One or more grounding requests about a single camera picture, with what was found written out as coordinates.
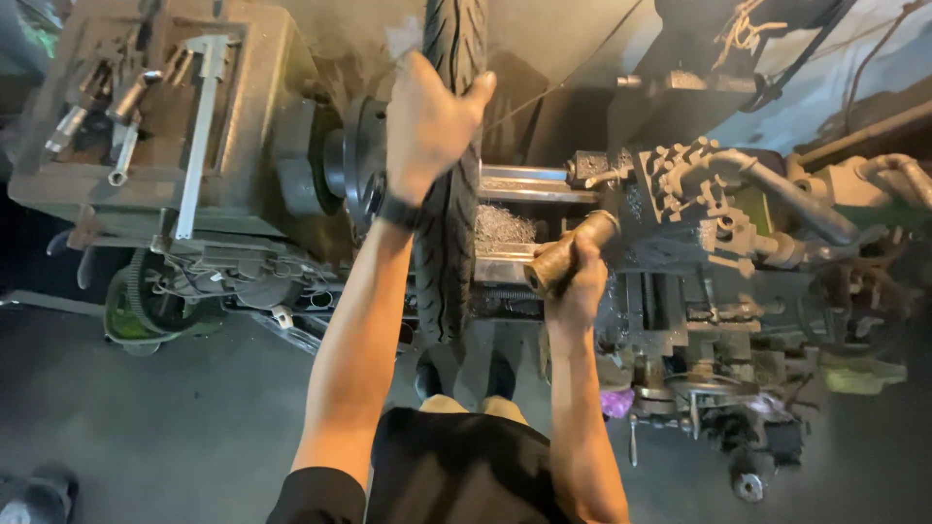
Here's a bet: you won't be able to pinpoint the steel vernier caliper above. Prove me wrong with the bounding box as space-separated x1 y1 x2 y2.
173 35 233 241

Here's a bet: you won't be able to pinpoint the tan knotted rope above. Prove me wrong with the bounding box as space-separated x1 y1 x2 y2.
712 0 792 71

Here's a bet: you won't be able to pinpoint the pile of metal shavings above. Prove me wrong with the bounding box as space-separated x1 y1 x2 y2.
475 204 540 246

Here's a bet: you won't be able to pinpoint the person's beige shorts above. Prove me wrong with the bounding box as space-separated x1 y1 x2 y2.
418 393 530 427

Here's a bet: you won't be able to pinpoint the carriage handwheel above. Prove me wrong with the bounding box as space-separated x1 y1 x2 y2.
663 371 760 400

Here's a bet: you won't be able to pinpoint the yellow-green rag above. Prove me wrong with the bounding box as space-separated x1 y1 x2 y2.
819 353 908 395

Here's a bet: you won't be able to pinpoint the person's black left shoe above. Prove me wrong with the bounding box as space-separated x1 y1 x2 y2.
414 349 446 402

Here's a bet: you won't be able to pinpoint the person's left hand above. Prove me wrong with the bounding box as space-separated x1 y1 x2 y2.
384 49 498 208

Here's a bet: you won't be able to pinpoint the grey bent hose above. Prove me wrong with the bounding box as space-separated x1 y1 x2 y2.
855 153 932 210

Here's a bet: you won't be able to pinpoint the grey pipe handle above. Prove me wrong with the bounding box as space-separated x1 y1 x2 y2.
710 149 861 246

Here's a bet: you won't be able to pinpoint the person's right hand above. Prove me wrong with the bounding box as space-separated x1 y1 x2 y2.
533 231 610 333

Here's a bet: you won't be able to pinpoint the steel box spanner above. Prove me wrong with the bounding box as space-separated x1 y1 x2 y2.
108 120 141 187

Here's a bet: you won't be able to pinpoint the black wristband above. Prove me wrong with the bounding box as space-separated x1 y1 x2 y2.
375 191 424 232

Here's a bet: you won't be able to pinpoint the purple cloth scrap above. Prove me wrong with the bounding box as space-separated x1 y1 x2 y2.
600 388 636 420

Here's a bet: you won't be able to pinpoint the person's black right shoe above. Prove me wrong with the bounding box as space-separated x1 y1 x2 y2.
484 349 518 400

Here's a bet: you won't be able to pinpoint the person's black shoe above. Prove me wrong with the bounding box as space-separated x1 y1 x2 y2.
484 349 518 400
414 349 446 402

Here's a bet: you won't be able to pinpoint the person's black shirt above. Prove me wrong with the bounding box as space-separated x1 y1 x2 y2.
266 406 585 524

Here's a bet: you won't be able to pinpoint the black motorcycle tire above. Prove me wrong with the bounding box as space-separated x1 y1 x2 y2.
411 0 490 347

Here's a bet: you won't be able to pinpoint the lathe carriage with tool post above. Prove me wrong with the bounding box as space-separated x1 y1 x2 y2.
568 137 911 503

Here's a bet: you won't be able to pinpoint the long metal pipe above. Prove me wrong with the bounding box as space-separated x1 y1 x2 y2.
797 98 932 168

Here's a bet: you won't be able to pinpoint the short steel socket tool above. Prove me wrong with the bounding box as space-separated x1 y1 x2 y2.
45 105 89 154

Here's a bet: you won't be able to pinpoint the brass cylinder bar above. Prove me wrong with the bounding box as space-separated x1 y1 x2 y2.
523 210 621 298

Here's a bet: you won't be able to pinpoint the dark cylindrical tool holder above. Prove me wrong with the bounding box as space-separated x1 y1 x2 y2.
105 69 166 123

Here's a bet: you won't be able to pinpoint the dark lathe chuck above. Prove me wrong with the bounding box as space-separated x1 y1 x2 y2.
320 95 391 235

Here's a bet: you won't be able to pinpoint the grey lathe headstock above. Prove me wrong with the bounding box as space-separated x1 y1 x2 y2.
7 0 358 243

